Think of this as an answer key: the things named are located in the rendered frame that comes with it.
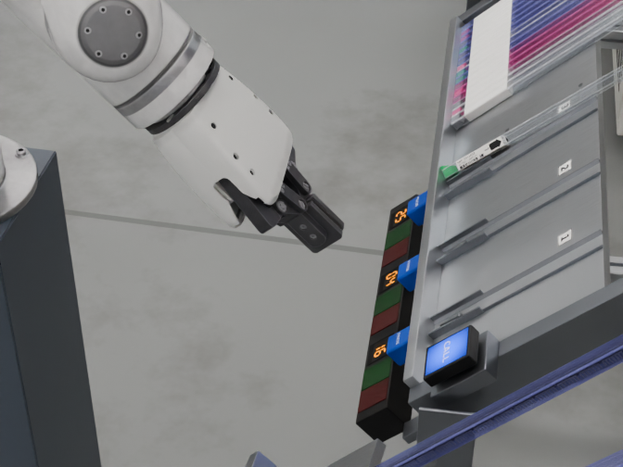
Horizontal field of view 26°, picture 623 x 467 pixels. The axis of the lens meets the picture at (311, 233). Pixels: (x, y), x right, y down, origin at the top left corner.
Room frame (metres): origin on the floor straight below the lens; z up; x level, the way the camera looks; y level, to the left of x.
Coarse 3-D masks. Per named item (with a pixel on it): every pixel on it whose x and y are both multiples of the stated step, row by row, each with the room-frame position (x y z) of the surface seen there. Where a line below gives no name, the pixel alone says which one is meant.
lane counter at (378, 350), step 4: (388, 336) 1.00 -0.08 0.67; (380, 340) 1.00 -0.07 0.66; (384, 340) 0.99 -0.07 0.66; (376, 344) 1.00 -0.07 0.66; (380, 344) 0.99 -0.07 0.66; (384, 344) 0.99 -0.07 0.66; (372, 348) 0.99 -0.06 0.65; (376, 348) 0.99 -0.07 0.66; (380, 348) 0.98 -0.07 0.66; (384, 348) 0.98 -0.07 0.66; (372, 352) 0.99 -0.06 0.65; (376, 352) 0.98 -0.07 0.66; (380, 352) 0.98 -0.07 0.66; (384, 352) 0.97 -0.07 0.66; (368, 356) 0.98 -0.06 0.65; (372, 356) 0.98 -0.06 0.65; (376, 356) 0.98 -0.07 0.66; (380, 356) 0.97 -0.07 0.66; (384, 356) 0.97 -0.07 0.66; (368, 360) 0.98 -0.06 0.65; (372, 360) 0.97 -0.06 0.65; (368, 364) 0.97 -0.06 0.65
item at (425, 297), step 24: (456, 24) 1.50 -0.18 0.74; (456, 48) 1.45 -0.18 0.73; (432, 168) 1.19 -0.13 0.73; (432, 192) 1.15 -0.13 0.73; (432, 216) 1.10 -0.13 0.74; (432, 240) 1.07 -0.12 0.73; (432, 264) 1.03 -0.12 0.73; (432, 288) 1.00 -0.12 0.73; (432, 312) 0.97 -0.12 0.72; (408, 360) 0.89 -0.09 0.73; (408, 384) 0.87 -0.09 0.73
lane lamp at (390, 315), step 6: (396, 306) 1.04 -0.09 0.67; (384, 312) 1.04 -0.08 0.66; (390, 312) 1.03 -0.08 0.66; (396, 312) 1.03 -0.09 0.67; (378, 318) 1.04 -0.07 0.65; (384, 318) 1.03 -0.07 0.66; (390, 318) 1.02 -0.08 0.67; (396, 318) 1.02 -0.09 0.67; (372, 324) 1.03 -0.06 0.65; (378, 324) 1.03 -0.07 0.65; (384, 324) 1.02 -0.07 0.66; (390, 324) 1.01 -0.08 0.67; (372, 330) 1.02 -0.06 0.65; (378, 330) 1.02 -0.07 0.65
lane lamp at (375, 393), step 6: (378, 384) 0.93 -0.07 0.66; (384, 384) 0.93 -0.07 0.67; (366, 390) 0.93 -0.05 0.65; (372, 390) 0.93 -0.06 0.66; (378, 390) 0.92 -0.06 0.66; (384, 390) 0.92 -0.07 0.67; (366, 396) 0.92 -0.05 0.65; (372, 396) 0.92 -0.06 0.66; (378, 396) 0.91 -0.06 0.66; (384, 396) 0.91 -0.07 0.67; (360, 402) 0.92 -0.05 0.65; (366, 402) 0.91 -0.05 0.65; (372, 402) 0.91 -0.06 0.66; (378, 402) 0.90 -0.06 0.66; (360, 408) 0.91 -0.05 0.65; (366, 408) 0.91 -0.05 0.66
